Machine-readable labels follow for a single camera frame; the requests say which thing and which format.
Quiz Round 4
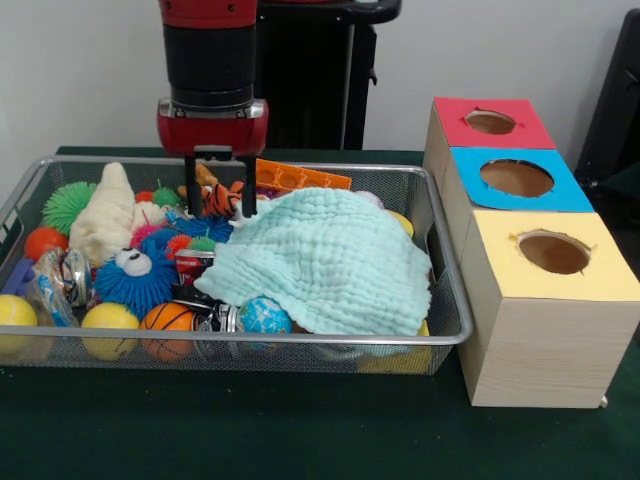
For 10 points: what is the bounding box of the globe print ball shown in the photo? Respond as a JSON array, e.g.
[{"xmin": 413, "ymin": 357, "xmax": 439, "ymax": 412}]
[{"xmin": 235, "ymin": 296, "xmax": 294, "ymax": 351}]

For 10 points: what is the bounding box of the small basketball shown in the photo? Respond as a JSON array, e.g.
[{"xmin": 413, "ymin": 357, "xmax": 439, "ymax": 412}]
[{"xmin": 139, "ymin": 302, "xmax": 196, "ymax": 362}]

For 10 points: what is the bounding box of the blue spiky toy with eyes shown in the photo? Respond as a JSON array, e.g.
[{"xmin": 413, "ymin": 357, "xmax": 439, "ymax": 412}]
[{"xmin": 93, "ymin": 239, "xmax": 179, "ymax": 320}]

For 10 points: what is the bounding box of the dark green tablecloth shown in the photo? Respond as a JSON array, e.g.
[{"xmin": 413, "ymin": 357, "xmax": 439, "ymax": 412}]
[{"xmin": 0, "ymin": 144, "xmax": 640, "ymax": 480}]

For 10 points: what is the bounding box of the tiger plush toy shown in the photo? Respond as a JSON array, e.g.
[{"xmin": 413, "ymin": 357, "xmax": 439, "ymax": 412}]
[{"xmin": 192, "ymin": 180, "xmax": 247, "ymax": 220}]

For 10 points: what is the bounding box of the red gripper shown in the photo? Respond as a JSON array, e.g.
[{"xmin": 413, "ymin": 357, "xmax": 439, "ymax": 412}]
[{"xmin": 157, "ymin": 117, "xmax": 270, "ymax": 220}]

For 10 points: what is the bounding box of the large green spiky ball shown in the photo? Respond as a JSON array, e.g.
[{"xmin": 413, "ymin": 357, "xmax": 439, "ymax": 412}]
[{"xmin": 41, "ymin": 180, "xmax": 99, "ymax": 236}]

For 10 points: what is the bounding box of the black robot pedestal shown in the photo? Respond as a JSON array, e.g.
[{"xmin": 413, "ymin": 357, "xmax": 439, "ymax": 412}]
[{"xmin": 257, "ymin": 0, "xmax": 404, "ymax": 150}]

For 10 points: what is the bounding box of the wooden three-hole box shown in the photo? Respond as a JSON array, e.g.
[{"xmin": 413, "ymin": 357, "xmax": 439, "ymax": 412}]
[{"xmin": 422, "ymin": 96, "xmax": 640, "ymax": 409}]

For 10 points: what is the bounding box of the cream muslin cloth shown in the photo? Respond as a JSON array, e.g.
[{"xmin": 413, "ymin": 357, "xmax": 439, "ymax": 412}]
[{"xmin": 68, "ymin": 161, "xmax": 166, "ymax": 269}]

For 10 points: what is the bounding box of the mint muslin cloth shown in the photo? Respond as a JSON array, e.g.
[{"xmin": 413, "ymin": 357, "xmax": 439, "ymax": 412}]
[{"xmin": 193, "ymin": 188, "xmax": 434, "ymax": 337}]

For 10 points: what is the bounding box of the silver mesh bin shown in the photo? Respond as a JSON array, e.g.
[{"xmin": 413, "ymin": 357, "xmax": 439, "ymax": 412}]
[{"xmin": 0, "ymin": 154, "xmax": 474, "ymax": 376}]

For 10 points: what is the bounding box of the yellow ball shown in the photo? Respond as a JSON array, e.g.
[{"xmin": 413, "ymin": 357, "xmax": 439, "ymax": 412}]
[
  {"xmin": 0, "ymin": 294, "xmax": 39, "ymax": 356},
  {"xmin": 80, "ymin": 302, "xmax": 141, "ymax": 361}
]

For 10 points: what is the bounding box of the black chair back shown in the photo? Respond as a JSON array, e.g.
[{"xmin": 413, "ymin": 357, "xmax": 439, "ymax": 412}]
[{"xmin": 573, "ymin": 7, "xmax": 640, "ymax": 186}]

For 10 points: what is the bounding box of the orange plastic tray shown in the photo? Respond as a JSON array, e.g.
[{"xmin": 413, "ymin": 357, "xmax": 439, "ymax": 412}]
[{"xmin": 254, "ymin": 158, "xmax": 354, "ymax": 194}]

